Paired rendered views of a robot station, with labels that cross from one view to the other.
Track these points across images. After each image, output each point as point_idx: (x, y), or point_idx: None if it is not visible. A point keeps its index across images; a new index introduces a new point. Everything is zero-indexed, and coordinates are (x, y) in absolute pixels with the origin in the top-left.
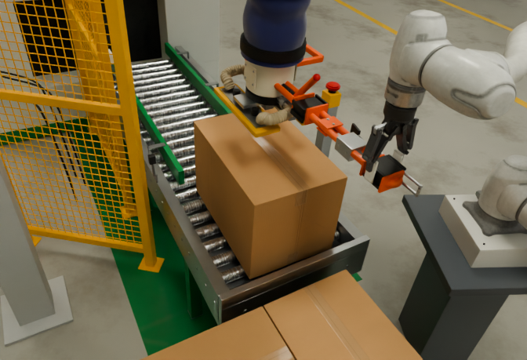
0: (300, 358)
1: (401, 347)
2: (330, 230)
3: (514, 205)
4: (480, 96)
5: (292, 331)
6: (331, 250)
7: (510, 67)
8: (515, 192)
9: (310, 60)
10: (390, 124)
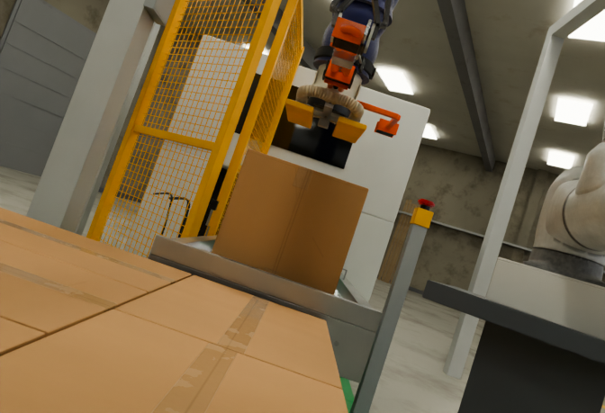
0: (176, 285)
1: (318, 347)
2: (331, 272)
3: (561, 202)
4: None
5: (196, 284)
6: (319, 290)
7: None
8: (564, 187)
9: (383, 109)
10: None
